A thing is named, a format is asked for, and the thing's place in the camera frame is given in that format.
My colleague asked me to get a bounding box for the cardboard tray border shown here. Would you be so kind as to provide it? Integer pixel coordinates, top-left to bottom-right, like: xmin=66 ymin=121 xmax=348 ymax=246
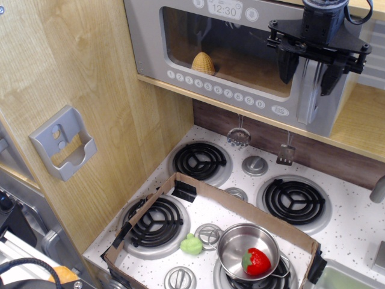
xmin=102 ymin=173 xmax=320 ymax=288

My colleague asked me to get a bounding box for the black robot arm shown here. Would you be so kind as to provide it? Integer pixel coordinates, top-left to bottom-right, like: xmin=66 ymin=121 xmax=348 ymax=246
xmin=268 ymin=1 xmax=374 ymax=96

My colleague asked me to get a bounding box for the orange round object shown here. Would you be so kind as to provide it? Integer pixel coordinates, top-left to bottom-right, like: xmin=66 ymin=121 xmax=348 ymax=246
xmin=53 ymin=266 xmax=79 ymax=284

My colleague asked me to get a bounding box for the small steel pot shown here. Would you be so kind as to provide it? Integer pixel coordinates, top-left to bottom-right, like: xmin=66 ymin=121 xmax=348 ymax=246
xmin=216 ymin=223 xmax=291 ymax=282

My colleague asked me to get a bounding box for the yellow toy corn cob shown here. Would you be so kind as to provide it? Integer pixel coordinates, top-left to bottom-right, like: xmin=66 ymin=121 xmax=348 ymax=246
xmin=191 ymin=52 xmax=215 ymax=75

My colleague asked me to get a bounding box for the back right black burner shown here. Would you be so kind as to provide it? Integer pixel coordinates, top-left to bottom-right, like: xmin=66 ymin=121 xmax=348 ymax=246
xmin=255 ymin=175 xmax=332 ymax=235

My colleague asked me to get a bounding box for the green toy vegetable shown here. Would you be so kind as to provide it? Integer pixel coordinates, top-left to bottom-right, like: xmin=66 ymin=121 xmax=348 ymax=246
xmin=180 ymin=233 xmax=203 ymax=255

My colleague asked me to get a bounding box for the centre silver stove knob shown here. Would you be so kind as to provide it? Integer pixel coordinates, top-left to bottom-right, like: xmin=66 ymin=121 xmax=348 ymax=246
xmin=194 ymin=223 xmax=223 ymax=251

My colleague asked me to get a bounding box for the silver stove knob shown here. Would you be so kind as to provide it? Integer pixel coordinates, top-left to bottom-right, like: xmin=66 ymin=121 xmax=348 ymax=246
xmin=242 ymin=156 xmax=268 ymax=176
xmin=164 ymin=266 xmax=197 ymax=289
xmin=194 ymin=223 xmax=223 ymax=251

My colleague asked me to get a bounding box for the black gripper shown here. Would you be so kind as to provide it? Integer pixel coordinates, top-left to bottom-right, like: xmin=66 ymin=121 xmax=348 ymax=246
xmin=268 ymin=5 xmax=372 ymax=96

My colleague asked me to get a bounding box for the black braided cable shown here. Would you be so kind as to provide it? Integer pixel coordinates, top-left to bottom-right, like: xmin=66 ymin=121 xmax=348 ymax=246
xmin=0 ymin=257 xmax=66 ymax=289

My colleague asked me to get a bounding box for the front left black burner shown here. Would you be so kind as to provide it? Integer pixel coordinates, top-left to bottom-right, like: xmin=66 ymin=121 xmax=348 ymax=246
xmin=123 ymin=196 xmax=191 ymax=260

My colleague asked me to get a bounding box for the grey toy microwave door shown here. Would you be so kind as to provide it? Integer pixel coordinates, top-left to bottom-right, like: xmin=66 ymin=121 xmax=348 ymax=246
xmin=124 ymin=1 xmax=354 ymax=136

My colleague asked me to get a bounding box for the toy sink basin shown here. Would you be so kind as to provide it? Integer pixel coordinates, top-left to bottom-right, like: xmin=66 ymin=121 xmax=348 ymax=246
xmin=304 ymin=259 xmax=384 ymax=289

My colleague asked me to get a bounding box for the grey oven door handle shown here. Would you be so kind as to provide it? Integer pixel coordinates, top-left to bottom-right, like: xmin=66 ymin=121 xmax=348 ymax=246
xmin=41 ymin=230 xmax=61 ymax=259

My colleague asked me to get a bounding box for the small middle stove knob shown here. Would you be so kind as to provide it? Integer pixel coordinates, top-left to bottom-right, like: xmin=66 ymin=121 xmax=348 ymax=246
xmin=225 ymin=187 xmax=248 ymax=202

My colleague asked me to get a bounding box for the red toy strawberry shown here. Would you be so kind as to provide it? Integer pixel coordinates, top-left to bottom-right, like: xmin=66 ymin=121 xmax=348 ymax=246
xmin=241 ymin=247 xmax=271 ymax=276

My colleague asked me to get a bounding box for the front silver stove knob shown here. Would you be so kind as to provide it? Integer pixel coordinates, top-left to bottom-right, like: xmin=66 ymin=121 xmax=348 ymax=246
xmin=164 ymin=266 xmax=197 ymax=289

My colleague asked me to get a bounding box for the grey wall holder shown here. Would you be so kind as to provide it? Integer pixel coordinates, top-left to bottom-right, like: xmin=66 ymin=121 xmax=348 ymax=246
xmin=29 ymin=105 xmax=97 ymax=181

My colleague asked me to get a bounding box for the back silver stove knob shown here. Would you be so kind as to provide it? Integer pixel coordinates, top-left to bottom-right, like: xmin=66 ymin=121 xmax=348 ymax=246
xmin=242 ymin=156 xmax=268 ymax=176

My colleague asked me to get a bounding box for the hanging toy spatula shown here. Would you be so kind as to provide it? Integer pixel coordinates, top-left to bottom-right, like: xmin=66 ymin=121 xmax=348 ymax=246
xmin=276 ymin=131 xmax=296 ymax=166

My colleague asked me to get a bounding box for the grey toy faucet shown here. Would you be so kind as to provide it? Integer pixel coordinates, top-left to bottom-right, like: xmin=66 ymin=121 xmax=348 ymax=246
xmin=369 ymin=176 xmax=385 ymax=204

